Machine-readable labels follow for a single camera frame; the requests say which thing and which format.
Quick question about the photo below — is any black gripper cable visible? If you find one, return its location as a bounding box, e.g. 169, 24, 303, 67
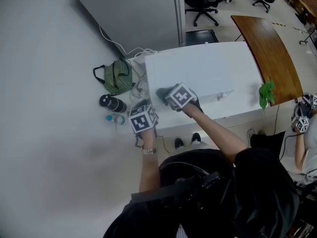
135, 130, 171, 155

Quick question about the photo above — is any green striped tote bag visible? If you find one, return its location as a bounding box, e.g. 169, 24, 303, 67
93, 58, 135, 96

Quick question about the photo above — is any clear plastic water bottle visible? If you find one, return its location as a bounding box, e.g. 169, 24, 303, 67
106, 114, 126, 126

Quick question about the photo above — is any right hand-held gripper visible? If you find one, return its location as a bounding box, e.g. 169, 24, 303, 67
165, 82, 205, 114

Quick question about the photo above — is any person's black clothing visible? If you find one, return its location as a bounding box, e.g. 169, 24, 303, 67
103, 147, 302, 238

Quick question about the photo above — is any black bag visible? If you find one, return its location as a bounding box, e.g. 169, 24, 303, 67
249, 130, 286, 158

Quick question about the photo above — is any grey wiping cloth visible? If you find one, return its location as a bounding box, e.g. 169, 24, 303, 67
155, 84, 178, 106

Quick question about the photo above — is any person's left forearm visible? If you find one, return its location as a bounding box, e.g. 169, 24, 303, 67
138, 129, 161, 192

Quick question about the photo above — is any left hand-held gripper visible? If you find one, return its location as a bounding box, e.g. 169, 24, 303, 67
127, 98, 159, 134

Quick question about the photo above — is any black body harness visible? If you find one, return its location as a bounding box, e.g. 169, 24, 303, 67
130, 161, 224, 203

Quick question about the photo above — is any black square stool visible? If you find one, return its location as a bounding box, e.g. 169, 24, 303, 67
185, 29, 220, 46

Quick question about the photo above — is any person's right forearm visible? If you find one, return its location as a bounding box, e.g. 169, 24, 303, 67
182, 105, 250, 165

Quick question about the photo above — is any silver wrist bracelet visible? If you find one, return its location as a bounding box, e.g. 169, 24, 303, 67
141, 146, 159, 156

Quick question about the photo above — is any grey partition panel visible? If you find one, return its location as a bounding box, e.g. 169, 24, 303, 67
74, 0, 186, 59

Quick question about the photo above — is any white power cable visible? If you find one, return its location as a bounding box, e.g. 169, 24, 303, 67
98, 24, 159, 59

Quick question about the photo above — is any green leafy plant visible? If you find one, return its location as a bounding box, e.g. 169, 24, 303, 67
258, 77, 276, 111

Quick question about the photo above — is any black insulated bottle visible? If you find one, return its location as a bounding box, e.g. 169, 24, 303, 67
99, 93, 128, 114

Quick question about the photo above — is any large wooden table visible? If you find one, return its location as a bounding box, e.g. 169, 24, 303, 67
230, 15, 304, 107

